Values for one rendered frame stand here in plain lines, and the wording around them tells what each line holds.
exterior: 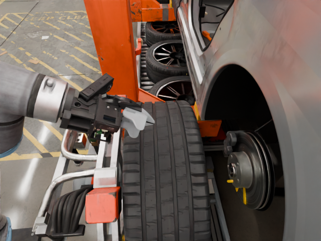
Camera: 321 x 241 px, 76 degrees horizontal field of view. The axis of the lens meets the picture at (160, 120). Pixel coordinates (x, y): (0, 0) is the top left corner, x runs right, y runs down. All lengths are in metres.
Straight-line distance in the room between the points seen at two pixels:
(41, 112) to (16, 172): 1.84
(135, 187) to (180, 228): 0.16
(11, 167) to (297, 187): 2.19
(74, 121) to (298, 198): 0.47
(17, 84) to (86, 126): 0.14
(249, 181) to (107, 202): 0.59
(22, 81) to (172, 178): 0.40
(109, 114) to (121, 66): 0.59
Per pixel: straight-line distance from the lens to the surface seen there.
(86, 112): 0.46
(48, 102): 0.44
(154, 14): 2.97
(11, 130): 0.52
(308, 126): 0.46
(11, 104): 0.46
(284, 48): 0.53
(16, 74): 0.46
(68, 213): 0.70
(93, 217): 0.57
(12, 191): 2.18
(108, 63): 1.03
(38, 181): 2.12
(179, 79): 1.95
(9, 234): 1.44
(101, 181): 0.63
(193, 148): 0.59
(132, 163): 0.58
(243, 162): 0.92
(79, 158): 0.82
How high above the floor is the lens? 1.66
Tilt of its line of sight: 48 degrees down
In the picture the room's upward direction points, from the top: straight up
